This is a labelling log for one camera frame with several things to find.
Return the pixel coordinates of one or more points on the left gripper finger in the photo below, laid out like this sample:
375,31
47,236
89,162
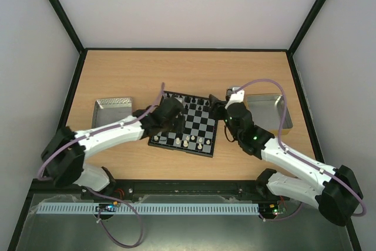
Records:
180,123
174,126

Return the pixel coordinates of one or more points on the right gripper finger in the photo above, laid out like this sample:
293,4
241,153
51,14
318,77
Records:
216,110
215,100

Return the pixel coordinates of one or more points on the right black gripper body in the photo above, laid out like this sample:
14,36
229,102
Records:
220,110

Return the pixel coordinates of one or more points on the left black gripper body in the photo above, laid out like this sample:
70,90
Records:
167,127

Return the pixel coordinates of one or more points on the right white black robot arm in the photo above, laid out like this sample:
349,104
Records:
335,192

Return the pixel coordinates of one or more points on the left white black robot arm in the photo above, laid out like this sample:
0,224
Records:
64,158

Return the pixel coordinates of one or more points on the folding magnetic chess board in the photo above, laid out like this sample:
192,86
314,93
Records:
198,123

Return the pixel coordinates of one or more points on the silver embossed metal tin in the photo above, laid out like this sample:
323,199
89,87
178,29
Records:
109,110

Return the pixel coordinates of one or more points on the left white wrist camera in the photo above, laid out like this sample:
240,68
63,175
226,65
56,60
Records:
179,98

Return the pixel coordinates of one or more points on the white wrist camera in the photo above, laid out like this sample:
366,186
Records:
234,95
179,98

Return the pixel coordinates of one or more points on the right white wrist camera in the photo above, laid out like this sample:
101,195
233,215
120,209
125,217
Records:
234,95

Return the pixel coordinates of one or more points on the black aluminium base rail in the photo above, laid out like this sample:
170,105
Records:
239,189

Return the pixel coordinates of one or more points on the light blue slotted cable duct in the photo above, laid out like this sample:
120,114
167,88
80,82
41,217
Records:
149,209

